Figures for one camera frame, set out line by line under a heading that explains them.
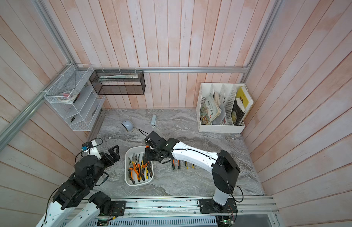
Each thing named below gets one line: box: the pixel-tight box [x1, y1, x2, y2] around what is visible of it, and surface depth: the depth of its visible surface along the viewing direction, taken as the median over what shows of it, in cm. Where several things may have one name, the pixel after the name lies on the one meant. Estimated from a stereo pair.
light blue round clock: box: [121, 120, 134, 132], surface depth 103 cm
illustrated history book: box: [200, 93, 222, 125], surface depth 100 cm
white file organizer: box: [196, 82, 255, 133], surface depth 102 cm
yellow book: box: [236, 86, 250, 109], surface depth 97 cm
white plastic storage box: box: [124, 145, 154, 187], surface depth 84 cm
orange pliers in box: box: [127, 153, 141, 184], surface depth 86 cm
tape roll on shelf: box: [58, 92, 73, 103], surface depth 74 cm
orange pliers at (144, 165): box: [141, 152, 148, 181], surface depth 87 cm
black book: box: [231, 97, 246, 126], surface depth 97 cm
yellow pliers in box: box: [145, 164, 150, 180], surface depth 86 cm
